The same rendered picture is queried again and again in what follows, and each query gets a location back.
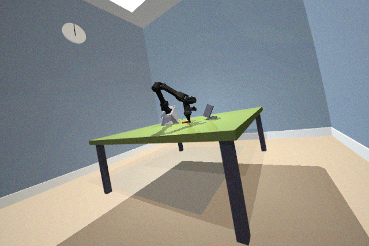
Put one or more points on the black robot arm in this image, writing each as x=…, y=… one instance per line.
x=158, y=86

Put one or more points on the grey square panel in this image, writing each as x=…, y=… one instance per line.
x=208, y=111

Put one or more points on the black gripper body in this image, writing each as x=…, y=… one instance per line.
x=187, y=109

